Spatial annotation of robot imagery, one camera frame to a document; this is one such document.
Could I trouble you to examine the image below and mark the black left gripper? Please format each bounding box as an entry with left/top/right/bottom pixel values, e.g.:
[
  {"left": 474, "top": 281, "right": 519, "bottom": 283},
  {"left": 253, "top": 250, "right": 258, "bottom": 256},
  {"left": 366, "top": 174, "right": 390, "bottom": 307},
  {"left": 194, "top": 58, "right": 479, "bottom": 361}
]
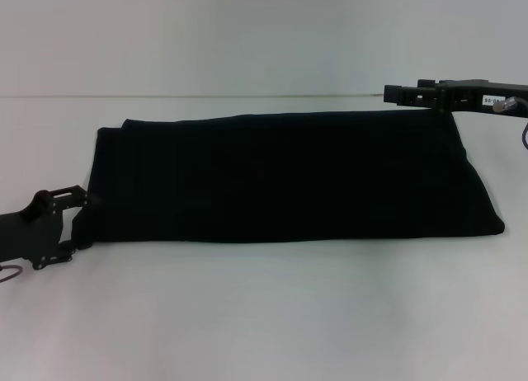
[{"left": 0, "top": 184, "right": 101, "bottom": 270}]

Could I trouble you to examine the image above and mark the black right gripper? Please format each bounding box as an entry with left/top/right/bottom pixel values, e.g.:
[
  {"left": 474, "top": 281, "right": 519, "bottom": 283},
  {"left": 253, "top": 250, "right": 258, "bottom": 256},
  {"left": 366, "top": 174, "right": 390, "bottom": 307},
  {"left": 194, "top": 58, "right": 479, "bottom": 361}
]
[{"left": 383, "top": 78, "right": 528, "bottom": 120}]

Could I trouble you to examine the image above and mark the black shirt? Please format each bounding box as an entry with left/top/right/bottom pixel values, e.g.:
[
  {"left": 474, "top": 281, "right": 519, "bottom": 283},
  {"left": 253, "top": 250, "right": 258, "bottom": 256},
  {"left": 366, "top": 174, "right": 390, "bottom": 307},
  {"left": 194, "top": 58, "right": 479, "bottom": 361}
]
[{"left": 69, "top": 108, "right": 507, "bottom": 247}]

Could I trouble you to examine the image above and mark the left gripper plug cable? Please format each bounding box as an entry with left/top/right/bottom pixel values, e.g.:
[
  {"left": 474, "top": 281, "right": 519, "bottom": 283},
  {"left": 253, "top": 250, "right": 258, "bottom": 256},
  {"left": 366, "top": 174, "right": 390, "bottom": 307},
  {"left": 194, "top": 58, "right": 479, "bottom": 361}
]
[{"left": 0, "top": 264, "right": 22, "bottom": 285}]

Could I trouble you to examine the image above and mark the gripper plug cable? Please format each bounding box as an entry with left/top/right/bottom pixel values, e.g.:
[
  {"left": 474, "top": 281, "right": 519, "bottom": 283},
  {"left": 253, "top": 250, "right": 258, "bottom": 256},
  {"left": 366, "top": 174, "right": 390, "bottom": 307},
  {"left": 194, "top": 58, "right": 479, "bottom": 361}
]
[
  {"left": 0, "top": 264, "right": 22, "bottom": 285},
  {"left": 494, "top": 95, "right": 528, "bottom": 152}
]

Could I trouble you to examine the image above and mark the right gripper plug cable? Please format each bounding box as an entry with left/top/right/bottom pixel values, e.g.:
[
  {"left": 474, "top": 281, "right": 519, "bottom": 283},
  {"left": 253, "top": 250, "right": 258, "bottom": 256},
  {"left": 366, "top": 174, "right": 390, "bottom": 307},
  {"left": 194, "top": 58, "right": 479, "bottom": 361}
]
[{"left": 494, "top": 95, "right": 528, "bottom": 152}]

